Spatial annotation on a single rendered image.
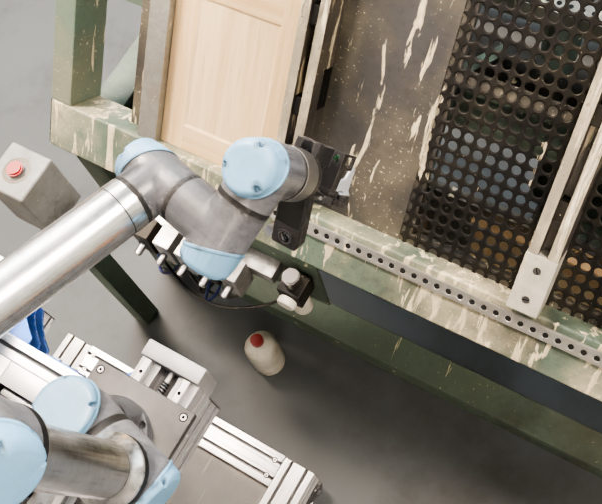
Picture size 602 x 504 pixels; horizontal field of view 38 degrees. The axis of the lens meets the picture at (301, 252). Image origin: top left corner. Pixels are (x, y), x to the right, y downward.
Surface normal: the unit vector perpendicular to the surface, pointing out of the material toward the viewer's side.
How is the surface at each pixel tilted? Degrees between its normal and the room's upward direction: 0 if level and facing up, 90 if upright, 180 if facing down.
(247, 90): 51
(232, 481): 0
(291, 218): 58
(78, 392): 7
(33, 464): 82
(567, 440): 0
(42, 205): 90
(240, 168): 27
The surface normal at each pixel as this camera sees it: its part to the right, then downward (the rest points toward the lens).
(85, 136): -0.48, 0.38
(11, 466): 0.67, 0.54
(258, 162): -0.37, 0.01
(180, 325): -0.16, -0.41
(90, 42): 0.86, 0.39
